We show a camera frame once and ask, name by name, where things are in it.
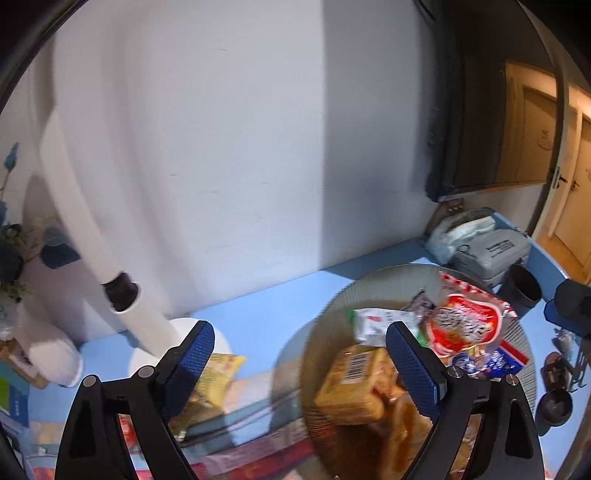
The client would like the white plastic bag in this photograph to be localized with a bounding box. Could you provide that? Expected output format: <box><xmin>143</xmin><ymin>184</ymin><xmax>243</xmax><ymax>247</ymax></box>
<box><xmin>425</xmin><ymin>209</ymin><xmax>497</xmax><ymax>266</ymax></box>

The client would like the white green snack packet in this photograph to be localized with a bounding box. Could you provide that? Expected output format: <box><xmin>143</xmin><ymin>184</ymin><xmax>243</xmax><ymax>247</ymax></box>
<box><xmin>347</xmin><ymin>308</ymin><xmax>421</xmax><ymax>347</ymax></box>

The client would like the orange bread packet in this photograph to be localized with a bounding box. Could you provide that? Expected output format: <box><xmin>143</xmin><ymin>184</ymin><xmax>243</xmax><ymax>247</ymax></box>
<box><xmin>383</xmin><ymin>392</ymin><xmax>435</xmax><ymax>480</ymax></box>

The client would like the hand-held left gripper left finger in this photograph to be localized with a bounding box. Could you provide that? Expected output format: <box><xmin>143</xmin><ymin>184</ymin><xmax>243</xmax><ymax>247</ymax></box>
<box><xmin>55</xmin><ymin>319</ymin><xmax>216</xmax><ymax>480</ymax></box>

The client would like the grey case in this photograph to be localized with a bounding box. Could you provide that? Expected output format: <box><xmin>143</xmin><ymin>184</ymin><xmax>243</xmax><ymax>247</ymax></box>
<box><xmin>450</xmin><ymin>228</ymin><xmax>532</xmax><ymax>289</ymax></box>

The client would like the black monitor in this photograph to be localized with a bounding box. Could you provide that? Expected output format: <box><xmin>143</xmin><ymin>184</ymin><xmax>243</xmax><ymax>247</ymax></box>
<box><xmin>413</xmin><ymin>0</ymin><xmax>570</xmax><ymax>202</ymax></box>

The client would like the white ribbed vase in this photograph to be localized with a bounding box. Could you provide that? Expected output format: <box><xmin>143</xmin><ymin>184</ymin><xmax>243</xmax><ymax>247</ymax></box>
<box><xmin>9</xmin><ymin>295</ymin><xmax>85</xmax><ymax>388</ymax></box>

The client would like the white desk lamp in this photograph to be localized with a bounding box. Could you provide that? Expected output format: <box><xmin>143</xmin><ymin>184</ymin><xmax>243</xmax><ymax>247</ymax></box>
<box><xmin>39</xmin><ymin>104</ymin><xmax>232</xmax><ymax>381</ymax></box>

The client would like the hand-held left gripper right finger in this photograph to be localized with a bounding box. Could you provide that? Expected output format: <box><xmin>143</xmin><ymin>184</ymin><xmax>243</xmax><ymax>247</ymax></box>
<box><xmin>385</xmin><ymin>320</ymin><xmax>541</xmax><ymax>480</ymax></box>

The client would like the ribbed glass bowl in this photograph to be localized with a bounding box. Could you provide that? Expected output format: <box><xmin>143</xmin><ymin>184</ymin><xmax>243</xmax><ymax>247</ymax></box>
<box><xmin>272</xmin><ymin>264</ymin><xmax>539</xmax><ymax>480</ymax></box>

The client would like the brown pen holder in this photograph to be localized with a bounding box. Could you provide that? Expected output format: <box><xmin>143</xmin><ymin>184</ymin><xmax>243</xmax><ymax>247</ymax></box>
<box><xmin>0</xmin><ymin>339</ymin><xmax>49</xmax><ymax>389</ymax></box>

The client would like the grey snack packet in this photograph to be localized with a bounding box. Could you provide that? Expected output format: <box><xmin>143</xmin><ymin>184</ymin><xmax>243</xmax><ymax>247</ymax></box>
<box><xmin>406</xmin><ymin>290</ymin><xmax>437</xmax><ymax>320</ymax></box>

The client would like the black cup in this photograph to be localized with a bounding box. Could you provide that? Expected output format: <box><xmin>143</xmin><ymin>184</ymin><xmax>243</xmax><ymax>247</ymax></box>
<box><xmin>501</xmin><ymin>263</ymin><xmax>542</xmax><ymax>317</ymax></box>

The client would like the black small bowl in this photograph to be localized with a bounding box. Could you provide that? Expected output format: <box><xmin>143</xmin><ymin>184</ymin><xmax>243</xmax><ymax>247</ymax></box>
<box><xmin>536</xmin><ymin>388</ymin><xmax>574</xmax><ymax>428</ymax></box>

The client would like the yellow cracker packet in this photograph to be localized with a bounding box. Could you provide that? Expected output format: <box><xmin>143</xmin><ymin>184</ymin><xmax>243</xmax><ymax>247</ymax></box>
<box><xmin>315</xmin><ymin>346</ymin><xmax>398</xmax><ymax>425</ymax></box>

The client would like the blue snack packet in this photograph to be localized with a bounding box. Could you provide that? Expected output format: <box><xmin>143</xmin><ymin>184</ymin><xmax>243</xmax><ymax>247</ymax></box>
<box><xmin>450</xmin><ymin>348</ymin><xmax>513</xmax><ymax>379</ymax></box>

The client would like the wooden door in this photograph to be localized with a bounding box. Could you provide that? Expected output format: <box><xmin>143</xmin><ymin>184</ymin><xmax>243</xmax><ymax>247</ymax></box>
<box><xmin>531</xmin><ymin>85</ymin><xmax>591</xmax><ymax>268</ymax></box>

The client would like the red white snack packet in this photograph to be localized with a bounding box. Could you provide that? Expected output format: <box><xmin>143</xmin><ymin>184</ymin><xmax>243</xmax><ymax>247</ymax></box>
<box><xmin>425</xmin><ymin>271</ymin><xmax>529</xmax><ymax>370</ymax></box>

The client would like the green poster book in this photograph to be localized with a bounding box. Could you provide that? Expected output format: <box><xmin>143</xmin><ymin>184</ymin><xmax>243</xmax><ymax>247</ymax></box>
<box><xmin>0</xmin><ymin>378</ymin><xmax>29</xmax><ymax>426</ymax></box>

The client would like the yellow snack packet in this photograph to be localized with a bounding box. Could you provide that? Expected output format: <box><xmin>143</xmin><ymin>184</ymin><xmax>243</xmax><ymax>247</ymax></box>
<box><xmin>168</xmin><ymin>353</ymin><xmax>247</xmax><ymax>439</ymax></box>

